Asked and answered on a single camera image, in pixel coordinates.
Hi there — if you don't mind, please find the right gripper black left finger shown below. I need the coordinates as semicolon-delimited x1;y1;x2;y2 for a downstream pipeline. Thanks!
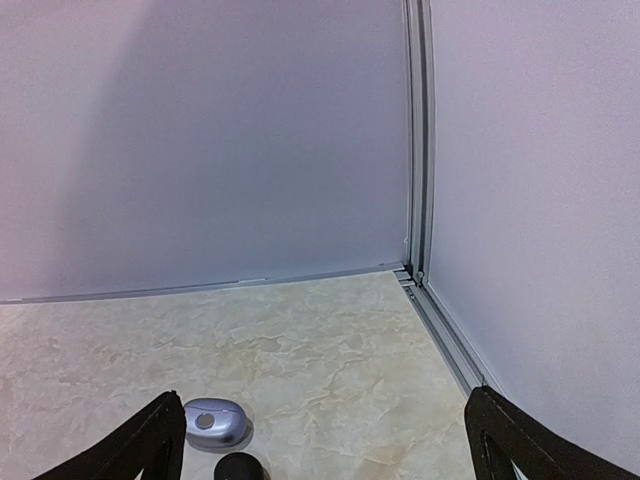
38;391;186;480

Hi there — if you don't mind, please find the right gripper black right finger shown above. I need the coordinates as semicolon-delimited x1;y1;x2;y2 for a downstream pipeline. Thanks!
464;386;638;479

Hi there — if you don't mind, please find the black earbud charging case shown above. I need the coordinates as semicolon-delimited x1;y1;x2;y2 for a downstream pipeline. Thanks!
213;452;265;480

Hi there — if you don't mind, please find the blue-grey oval charging case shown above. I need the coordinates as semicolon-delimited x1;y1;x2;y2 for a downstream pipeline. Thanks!
183;398;249;450

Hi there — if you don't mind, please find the aluminium right base rail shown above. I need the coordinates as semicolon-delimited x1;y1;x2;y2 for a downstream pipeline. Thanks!
394;268;504;395

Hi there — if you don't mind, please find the aluminium right corner post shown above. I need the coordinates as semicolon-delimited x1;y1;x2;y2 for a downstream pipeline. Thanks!
404;1;435;286

